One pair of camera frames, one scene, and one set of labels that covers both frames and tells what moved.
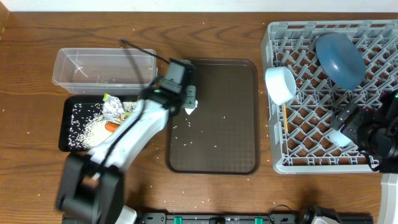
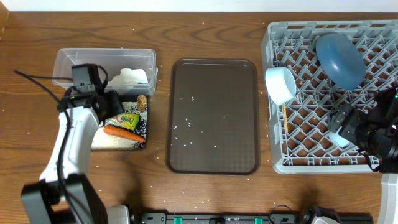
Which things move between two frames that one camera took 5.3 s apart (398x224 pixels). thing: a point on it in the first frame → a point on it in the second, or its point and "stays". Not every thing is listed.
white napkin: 189,111 → 129,76
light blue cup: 340,138 stays
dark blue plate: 342,59 stays
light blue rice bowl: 281,85 stays
